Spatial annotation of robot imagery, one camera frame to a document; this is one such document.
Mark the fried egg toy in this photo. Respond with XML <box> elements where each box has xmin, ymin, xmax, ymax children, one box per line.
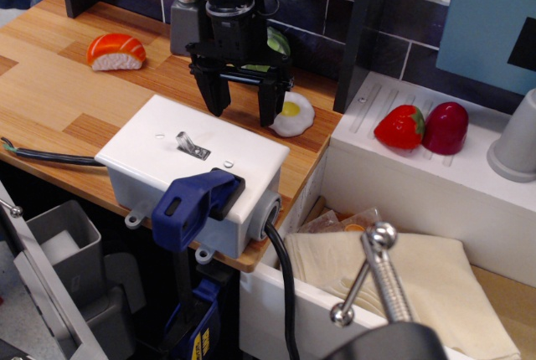
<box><xmin>270</xmin><ymin>92</ymin><xmax>315</xmax><ymax>137</ymax></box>

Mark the dark grey shelf post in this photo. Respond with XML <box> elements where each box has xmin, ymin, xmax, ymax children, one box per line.
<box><xmin>333</xmin><ymin>0</ymin><xmax>385</xmax><ymax>113</ymax></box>

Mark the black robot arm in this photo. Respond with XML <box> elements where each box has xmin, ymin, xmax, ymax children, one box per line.
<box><xmin>186</xmin><ymin>0</ymin><xmax>293</xmax><ymax>126</ymax></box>

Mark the black power cable right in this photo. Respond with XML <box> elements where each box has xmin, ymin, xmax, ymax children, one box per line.
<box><xmin>263</xmin><ymin>223</ymin><xmax>302</xmax><ymax>360</ymax></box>

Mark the white toy sink unit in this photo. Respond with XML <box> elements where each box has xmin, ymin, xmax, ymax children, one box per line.
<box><xmin>240</xmin><ymin>73</ymin><xmax>535</xmax><ymax>359</ymax></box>

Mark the silver screw clamp handle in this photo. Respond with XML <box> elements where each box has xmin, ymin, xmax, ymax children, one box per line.
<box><xmin>330</xmin><ymin>221</ymin><xmax>415</xmax><ymax>327</ymax></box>

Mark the blue bar clamp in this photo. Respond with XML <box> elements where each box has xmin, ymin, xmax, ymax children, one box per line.
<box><xmin>151</xmin><ymin>168</ymin><xmax>245</xmax><ymax>359</ymax></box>

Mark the magenta plum toy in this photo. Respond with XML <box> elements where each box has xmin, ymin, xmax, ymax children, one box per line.
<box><xmin>422</xmin><ymin>102</ymin><xmax>469</xmax><ymax>156</ymax></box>

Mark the grey cup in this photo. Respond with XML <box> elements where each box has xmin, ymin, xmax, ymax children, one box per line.
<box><xmin>487</xmin><ymin>89</ymin><xmax>535</xmax><ymax>183</ymax></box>

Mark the salmon sushi toy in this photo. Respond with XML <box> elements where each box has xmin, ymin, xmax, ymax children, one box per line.
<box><xmin>86</xmin><ymin>33</ymin><xmax>147</xmax><ymax>71</ymax></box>

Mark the cream folded cloth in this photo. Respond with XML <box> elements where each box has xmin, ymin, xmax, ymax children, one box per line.
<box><xmin>283</xmin><ymin>231</ymin><xmax>523</xmax><ymax>360</ymax></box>

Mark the white light switch box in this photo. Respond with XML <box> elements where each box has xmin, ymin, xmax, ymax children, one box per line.
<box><xmin>95</xmin><ymin>95</ymin><xmax>290</xmax><ymax>259</ymax></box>

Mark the grey metal bin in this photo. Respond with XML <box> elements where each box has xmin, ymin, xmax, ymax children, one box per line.
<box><xmin>28</xmin><ymin>200</ymin><xmax>106</xmax><ymax>307</ymax></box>

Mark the red strawberry toy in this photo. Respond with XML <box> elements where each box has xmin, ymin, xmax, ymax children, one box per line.
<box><xmin>374</xmin><ymin>105</ymin><xmax>425</xmax><ymax>150</ymax></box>

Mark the black cable left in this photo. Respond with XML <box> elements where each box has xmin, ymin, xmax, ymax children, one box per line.
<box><xmin>0</xmin><ymin>136</ymin><xmax>106</xmax><ymax>167</ymax></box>

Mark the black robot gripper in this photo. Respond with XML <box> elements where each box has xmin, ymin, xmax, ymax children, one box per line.
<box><xmin>187</xmin><ymin>0</ymin><xmax>293</xmax><ymax>127</ymax></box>

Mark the light blue toy appliance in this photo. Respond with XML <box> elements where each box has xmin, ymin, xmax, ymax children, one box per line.
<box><xmin>436</xmin><ymin>0</ymin><xmax>535</xmax><ymax>95</ymax></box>

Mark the green vegetable toy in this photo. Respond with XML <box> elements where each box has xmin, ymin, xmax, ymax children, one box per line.
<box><xmin>242</xmin><ymin>26</ymin><xmax>291</xmax><ymax>72</ymax></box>

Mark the grey bottle with silver cap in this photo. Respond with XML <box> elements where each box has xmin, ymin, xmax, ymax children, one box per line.
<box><xmin>170</xmin><ymin>0</ymin><xmax>201</xmax><ymax>55</ymax></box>

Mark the clear toggle switch lever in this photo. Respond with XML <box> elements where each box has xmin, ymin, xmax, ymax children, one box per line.
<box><xmin>176</xmin><ymin>131</ymin><xmax>211</xmax><ymax>161</ymax></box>

